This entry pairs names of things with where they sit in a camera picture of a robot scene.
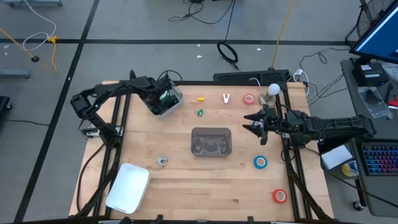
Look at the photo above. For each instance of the black chair base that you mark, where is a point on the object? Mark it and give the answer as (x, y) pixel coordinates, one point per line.
(3, 105)

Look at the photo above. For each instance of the teal clip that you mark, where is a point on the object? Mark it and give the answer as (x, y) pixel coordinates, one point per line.
(163, 97)

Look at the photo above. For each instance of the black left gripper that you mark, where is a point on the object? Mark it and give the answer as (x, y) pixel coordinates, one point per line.
(158, 88)

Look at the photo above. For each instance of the clear plastic bag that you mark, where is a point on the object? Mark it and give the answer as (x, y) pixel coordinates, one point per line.
(373, 102)

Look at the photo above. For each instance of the black desk caster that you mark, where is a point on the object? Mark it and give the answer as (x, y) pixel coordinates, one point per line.
(358, 206)

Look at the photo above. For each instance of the black aluminium table frame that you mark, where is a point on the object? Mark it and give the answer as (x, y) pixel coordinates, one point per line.
(199, 83)

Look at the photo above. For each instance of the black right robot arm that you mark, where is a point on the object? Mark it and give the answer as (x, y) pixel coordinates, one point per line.
(335, 127)

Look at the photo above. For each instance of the yellow and blue roll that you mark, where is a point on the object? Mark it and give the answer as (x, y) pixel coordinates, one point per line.
(349, 169)

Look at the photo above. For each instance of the white arm base bracket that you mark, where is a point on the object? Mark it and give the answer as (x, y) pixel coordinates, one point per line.
(90, 132)

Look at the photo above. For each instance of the grey cart base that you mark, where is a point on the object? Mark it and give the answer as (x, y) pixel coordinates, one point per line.
(31, 3)

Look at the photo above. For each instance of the black floor puck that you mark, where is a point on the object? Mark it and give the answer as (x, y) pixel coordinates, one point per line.
(35, 58)

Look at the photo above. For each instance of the dark blue tape roll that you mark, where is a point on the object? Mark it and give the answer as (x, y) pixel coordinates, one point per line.
(257, 124)

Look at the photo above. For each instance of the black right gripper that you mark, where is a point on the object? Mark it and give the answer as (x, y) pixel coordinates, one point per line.
(273, 124)

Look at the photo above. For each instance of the grey floor bar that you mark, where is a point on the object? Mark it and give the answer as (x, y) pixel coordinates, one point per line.
(14, 73)

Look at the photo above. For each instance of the computer monitor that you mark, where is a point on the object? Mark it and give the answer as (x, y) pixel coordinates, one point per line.
(379, 37)

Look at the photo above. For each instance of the red tape roll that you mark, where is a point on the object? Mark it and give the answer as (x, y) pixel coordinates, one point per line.
(275, 196)

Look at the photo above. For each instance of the dark grey desk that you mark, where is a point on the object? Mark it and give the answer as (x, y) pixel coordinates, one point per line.
(382, 193)

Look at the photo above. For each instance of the smoky transparent plastic bin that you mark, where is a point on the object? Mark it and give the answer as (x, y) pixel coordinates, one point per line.
(211, 141)

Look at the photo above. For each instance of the red hand tool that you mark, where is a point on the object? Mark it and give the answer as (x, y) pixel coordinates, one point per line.
(393, 102)

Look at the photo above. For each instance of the light grey plastic bin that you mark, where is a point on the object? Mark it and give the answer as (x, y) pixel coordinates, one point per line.
(178, 99)

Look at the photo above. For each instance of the light blue tape roll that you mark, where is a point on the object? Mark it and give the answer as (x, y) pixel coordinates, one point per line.
(256, 162)

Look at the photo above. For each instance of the black floor fan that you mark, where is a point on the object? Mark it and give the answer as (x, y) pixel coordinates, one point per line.
(370, 18)

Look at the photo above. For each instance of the white light bulb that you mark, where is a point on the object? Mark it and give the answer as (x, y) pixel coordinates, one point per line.
(274, 89)

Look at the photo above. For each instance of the black mini computer box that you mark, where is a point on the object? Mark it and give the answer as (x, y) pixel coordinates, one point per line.
(370, 74)

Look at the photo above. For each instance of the yellow mini stapler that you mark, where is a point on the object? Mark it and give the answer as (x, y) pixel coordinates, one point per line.
(201, 99)

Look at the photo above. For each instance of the black power strip bar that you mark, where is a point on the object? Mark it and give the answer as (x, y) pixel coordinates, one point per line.
(242, 76)

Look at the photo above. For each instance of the green mini stapler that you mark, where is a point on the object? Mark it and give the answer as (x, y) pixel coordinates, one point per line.
(200, 112)

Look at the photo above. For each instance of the backlit keyboard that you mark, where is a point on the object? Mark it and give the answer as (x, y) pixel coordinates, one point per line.
(381, 158)

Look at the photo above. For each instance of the white box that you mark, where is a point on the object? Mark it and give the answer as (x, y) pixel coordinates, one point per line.
(336, 157)

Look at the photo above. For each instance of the white plastic bin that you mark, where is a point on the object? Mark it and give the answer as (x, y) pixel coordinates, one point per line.
(129, 188)

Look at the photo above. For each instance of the grey staple remover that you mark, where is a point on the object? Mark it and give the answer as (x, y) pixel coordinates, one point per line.
(161, 160)

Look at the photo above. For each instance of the pink tape roll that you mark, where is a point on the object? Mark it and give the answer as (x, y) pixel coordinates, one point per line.
(245, 99)

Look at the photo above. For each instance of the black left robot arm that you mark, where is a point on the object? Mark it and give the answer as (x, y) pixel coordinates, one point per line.
(124, 84)

